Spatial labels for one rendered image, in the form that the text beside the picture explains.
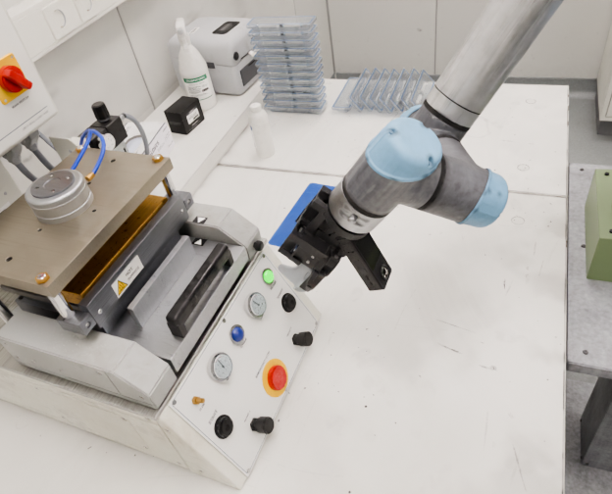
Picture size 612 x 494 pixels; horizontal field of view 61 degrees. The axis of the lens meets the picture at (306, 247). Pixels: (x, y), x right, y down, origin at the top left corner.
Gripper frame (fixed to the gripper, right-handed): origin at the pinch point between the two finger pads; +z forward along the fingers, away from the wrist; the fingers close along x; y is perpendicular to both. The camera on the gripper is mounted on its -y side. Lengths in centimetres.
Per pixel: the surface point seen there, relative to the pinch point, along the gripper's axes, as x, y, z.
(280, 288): -0.9, 2.3, 5.2
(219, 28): -83, 53, 28
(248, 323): 8.9, 4.2, 4.1
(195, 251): 3.9, 17.5, 2.6
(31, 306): 22.0, 32.4, 10.6
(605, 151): -185, -103, 35
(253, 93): -77, 35, 36
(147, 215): 6.3, 25.9, -2.4
